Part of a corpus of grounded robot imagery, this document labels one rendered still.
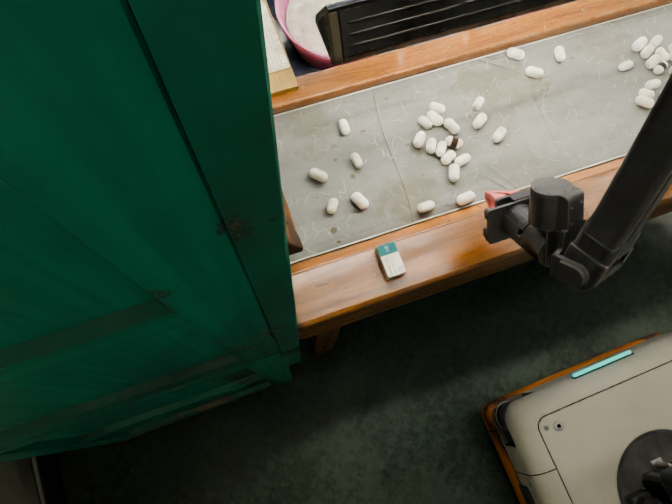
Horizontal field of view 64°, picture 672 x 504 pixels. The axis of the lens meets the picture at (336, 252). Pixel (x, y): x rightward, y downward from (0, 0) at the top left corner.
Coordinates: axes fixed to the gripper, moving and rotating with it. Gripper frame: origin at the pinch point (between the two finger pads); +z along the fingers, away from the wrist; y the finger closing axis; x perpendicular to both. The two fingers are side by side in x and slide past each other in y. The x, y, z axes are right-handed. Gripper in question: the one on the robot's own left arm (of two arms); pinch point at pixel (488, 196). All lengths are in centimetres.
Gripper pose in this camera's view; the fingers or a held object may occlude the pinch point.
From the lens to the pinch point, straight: 99.5
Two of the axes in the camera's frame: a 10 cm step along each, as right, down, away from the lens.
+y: -9.4, 3.0, -1.3
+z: -2.7, -5.0, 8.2
